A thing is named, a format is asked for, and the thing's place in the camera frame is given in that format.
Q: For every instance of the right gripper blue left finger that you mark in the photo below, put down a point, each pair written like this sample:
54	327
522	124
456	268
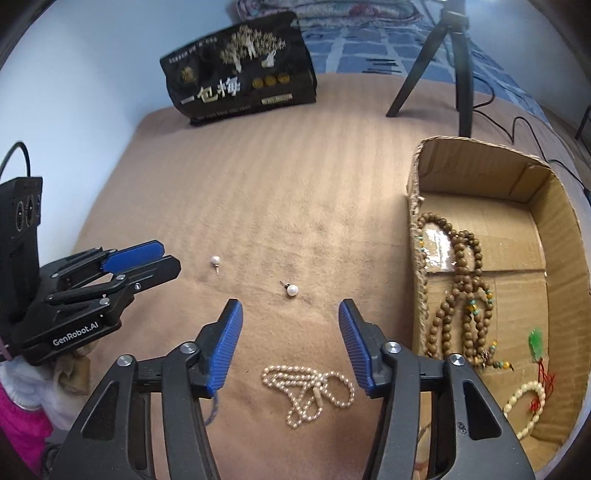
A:
218	346

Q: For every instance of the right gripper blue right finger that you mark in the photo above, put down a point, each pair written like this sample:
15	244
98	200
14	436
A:
364	341

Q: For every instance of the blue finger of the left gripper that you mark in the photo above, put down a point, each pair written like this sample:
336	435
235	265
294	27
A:
134	254
136	277

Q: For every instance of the pink sleeve left forearm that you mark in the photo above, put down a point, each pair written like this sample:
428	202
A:
26	430

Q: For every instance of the left hand in white glove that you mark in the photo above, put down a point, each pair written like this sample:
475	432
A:
59	388

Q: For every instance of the white pearl stud earring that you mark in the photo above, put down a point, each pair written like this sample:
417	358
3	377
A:
291	289
216	263

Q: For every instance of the tan bed blanket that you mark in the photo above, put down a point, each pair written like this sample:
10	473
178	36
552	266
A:
312	195

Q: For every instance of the brown cardboard box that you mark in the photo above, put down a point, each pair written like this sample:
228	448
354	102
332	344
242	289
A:
535	267

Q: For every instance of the black snack bag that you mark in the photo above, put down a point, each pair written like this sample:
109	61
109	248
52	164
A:
251	67

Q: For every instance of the blue checked bed sheet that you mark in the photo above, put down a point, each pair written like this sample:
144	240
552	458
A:
392	50

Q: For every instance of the floral folded quilt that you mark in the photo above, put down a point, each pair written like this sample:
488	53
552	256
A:
335	12

